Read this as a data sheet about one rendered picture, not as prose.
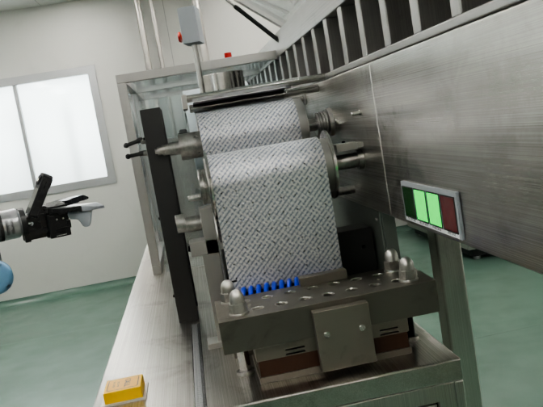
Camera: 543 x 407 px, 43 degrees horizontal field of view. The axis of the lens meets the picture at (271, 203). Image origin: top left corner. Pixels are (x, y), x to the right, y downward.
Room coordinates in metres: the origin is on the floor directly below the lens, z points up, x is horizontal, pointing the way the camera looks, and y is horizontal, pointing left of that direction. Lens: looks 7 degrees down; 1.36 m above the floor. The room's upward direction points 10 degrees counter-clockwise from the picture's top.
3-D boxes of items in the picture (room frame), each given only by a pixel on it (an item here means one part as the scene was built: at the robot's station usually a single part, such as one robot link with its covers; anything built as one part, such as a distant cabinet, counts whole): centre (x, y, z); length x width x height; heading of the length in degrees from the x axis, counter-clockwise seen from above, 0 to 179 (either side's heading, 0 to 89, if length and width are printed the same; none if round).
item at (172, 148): (1.68, 0.23, 1.33); 0.06 x 0.03 x 0.03; 96
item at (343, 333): (1.19, -0.09, 0.96); 0.10 x 0.03 x 0.11; 96
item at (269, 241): (1.39, -0.01, 1.11); 0.23 x 0.01 x 0.18; 96
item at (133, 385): (1.25, 0.33, 0.91); 0.07 x 0.07 x 0.02; 6
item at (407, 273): (1.25, -0.23, 1.05); 0.04 x 0.04 x 0.04
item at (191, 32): (1.99, 0.15, 1.66); 0.07 x 0.07 x 0.10; 84
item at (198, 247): (1.47, 0.16, 1.05); 0.06 x 0.05 x 0.31; 96
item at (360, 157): (1.47, -0.17, 1.25); 0.07 x 0.04 x 0.04; 96
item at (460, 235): (1.09, -0.25, 1.18); 0.25 x 0.01 x 0.07; 6
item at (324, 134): (1.47, -0.13, 1.25); 0.15 x 0.01 x 0.15; 6
